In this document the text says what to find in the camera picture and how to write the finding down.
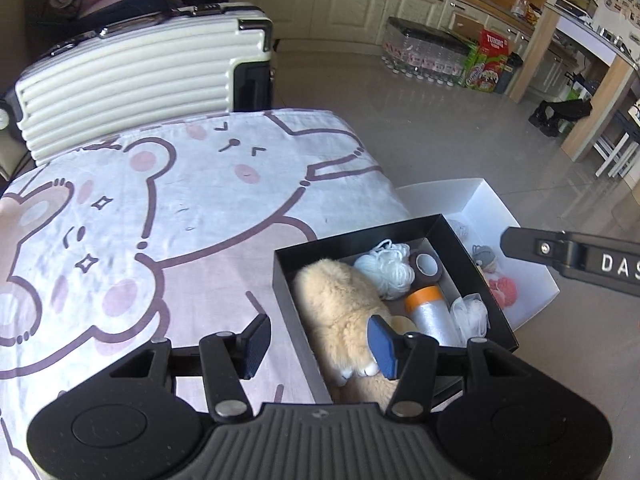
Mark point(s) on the cream kitchen cabinets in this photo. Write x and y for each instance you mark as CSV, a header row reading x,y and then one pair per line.
x,y
358,26

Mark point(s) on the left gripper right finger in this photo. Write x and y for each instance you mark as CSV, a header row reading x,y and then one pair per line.
x,y
411,361

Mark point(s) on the grey knitted doll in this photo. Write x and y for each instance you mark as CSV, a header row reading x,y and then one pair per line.
x,y
485,258

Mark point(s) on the brown bandage tape roll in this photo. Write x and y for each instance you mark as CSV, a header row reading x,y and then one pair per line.
x,y
427,269

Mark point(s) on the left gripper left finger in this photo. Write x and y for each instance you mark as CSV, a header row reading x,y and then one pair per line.
x,y
227,359

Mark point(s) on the pack of water bottles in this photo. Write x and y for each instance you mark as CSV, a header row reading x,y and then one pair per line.
x,y
423,53

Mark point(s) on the orange capped plastic film roll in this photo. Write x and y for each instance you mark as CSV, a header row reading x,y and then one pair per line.
x,y
429,310

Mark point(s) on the cream ribbed suitcase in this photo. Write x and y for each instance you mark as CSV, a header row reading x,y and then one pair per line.
x,y
155,68

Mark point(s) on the black cardboard box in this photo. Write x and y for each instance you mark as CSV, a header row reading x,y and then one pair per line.
x,y
460,277

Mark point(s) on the white cardboard box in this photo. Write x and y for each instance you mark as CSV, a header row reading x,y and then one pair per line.
x,y
474,203

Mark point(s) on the grey knitted ball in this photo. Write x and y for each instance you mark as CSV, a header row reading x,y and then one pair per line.
x,y
460,229

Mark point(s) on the bear print bed sheet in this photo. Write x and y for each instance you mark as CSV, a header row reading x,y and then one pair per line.
x,y
168,231

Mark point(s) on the red green snack box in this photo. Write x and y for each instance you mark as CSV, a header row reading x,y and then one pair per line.
x,y
485,62

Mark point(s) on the beige plush bunny toy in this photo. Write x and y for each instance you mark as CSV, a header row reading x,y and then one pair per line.
x,y
334,302

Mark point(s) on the pink knitted doll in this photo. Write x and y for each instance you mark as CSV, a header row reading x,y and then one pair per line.
x,y
504,291

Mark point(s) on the white yarn bundle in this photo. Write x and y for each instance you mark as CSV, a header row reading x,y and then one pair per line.
x,y
387,267

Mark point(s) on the dark trash bin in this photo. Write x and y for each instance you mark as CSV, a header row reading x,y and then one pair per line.
x,y
513,63

